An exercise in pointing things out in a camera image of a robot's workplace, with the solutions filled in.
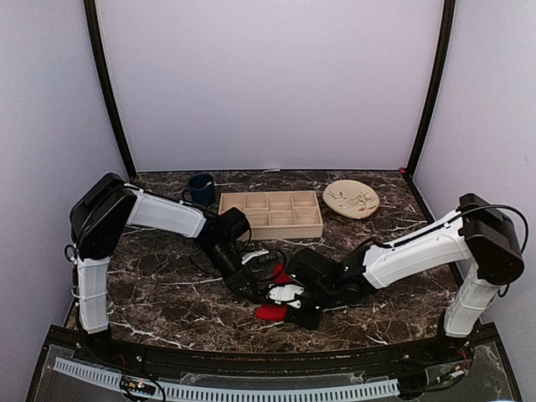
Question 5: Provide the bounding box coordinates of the wooden compartment tray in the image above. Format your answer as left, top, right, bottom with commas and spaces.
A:
219, 191, 323, 240

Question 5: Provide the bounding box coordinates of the dark blue mug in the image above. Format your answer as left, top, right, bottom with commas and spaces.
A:
181, 173, 216, 207

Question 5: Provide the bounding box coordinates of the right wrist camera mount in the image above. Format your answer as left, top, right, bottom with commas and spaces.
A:
266, 284, 305, 309

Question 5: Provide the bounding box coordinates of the red santa sock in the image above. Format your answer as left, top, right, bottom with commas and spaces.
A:
255, 263, 294, 322

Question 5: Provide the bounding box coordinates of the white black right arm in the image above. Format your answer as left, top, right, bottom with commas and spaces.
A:
269, 193, 528, 363

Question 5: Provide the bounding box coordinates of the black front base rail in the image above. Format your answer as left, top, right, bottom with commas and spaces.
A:
45, 324, 503, 380

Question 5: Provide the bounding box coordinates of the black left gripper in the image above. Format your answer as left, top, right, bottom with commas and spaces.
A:
198, 241, 262, 305

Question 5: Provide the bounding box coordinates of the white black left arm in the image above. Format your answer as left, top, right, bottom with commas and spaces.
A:
64, 173, 260, 365

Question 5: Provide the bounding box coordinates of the black right corner post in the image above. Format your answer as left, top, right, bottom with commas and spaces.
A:
404, 0, 456, 182

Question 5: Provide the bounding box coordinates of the white slotted cable duct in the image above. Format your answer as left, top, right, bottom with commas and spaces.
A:
52, 358, 400, 401

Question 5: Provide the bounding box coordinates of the black left corner post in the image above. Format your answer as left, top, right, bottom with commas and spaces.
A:
83, 0, 137, 180

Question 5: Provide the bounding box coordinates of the round beige decorated plate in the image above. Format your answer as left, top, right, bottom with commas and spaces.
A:
322, 179, 380, 219

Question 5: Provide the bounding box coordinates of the black corner post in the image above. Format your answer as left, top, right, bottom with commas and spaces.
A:
404, 0, 456, 182
83, 0, 137, 180

